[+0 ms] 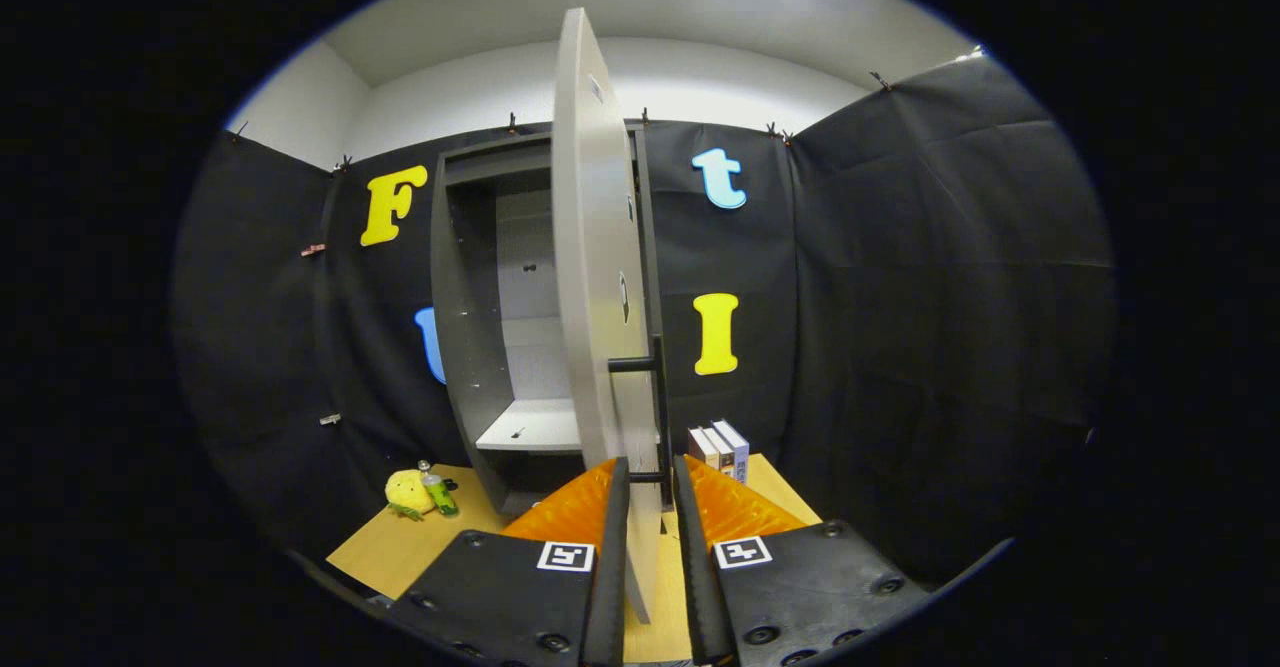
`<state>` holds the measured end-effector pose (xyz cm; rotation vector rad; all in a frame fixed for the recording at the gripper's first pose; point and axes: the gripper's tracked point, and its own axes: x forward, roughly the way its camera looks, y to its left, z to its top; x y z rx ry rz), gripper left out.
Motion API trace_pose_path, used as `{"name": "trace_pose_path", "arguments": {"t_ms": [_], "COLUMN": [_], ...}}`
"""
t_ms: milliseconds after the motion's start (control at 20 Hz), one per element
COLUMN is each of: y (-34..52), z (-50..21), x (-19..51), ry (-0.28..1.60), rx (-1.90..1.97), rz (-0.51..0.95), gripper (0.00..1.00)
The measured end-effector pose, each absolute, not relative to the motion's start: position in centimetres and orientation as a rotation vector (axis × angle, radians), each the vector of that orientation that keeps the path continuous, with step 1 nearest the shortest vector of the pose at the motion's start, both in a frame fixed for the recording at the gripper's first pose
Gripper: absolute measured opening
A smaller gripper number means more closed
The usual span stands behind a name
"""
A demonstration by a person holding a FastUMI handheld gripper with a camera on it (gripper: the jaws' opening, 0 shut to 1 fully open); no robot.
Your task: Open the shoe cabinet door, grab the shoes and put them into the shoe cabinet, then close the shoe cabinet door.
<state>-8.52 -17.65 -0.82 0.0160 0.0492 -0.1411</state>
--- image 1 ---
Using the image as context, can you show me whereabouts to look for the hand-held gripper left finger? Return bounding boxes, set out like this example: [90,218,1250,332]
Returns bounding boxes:
[388,457,631,667]

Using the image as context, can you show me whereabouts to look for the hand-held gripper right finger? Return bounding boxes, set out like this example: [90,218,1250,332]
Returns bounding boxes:
[672,454,931,667]

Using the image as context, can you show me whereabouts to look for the black door handle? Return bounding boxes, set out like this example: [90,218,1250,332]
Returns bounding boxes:
[608,335,673,508]

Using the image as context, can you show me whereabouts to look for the grey shoe cabinet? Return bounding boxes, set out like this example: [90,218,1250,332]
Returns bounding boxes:
[430,122,673,518]

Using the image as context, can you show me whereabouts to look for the beige shoe cabinet door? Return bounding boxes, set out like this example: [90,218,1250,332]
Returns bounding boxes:
[552,7,666,626]

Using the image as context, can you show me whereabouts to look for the green drink bottle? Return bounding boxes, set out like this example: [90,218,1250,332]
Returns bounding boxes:
[417,460,461,518]

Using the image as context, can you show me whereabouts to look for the yellow pineapple plush toy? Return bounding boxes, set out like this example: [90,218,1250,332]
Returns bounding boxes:
[385,469,438,521]

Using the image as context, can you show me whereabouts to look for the black backdrop cloth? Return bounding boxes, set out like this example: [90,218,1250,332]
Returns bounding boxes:
[175,52,1116,588]

